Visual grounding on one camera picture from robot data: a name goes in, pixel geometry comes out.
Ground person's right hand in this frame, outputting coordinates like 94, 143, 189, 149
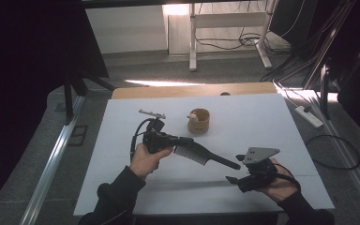
257, 157, 300, 203

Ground white table board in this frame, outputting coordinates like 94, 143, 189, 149
72, 93, 336, 218

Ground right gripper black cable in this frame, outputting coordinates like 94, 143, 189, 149
273, 162, 302, 192

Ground wooden table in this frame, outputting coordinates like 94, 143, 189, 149
111, 82, 278, 100

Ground round wooden cup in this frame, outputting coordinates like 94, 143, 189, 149
187, 108, 211, 136

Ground black upright post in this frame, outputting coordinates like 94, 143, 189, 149
320, 63, 331, 121

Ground white desk frame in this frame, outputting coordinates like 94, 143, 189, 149
188, 0, 278, 72

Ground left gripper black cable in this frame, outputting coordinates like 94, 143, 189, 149
129, 117, 156, 161

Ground black comb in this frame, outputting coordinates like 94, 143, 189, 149
172, 141, 242, 172

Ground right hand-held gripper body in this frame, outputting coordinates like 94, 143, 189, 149
237, 146, 281, 193

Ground black floor bracket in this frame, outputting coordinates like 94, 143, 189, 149
67, 125, 89, 147

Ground person's left hand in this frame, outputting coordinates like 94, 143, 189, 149
128, 142, 174, 181

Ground white power strip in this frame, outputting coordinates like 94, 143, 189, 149
293, 105, 324, 129

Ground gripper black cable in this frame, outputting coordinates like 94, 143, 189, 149
273, 162, 302, 192
129, 117, 156, 161

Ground dark curtain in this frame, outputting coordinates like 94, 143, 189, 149
0, 0, 110, 221

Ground aluminium floor rail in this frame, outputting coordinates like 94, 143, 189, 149
19, 95, 86, 225
308, 90, 360, 221

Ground black looped floor cable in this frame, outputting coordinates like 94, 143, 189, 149
304, 134, 360, 172

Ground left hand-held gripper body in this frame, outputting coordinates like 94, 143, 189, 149
138, 109, 183, 155

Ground black cables under desk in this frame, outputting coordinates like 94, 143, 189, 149
195, 29, 293, 56

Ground black stand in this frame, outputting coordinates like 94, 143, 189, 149
63, 67, 117, 124

